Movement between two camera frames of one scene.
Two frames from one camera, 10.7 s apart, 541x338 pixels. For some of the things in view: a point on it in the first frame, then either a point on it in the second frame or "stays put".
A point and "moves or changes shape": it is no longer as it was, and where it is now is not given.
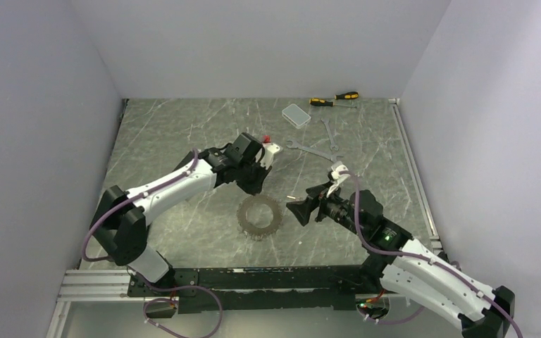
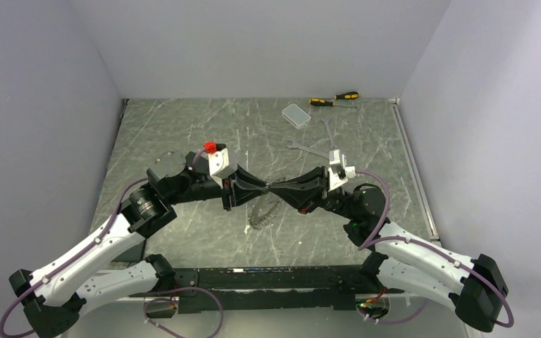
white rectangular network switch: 296,116 stays put
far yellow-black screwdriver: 346,96 stays put
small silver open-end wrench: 333,146 stays put
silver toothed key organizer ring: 264,233 moves or changes shape
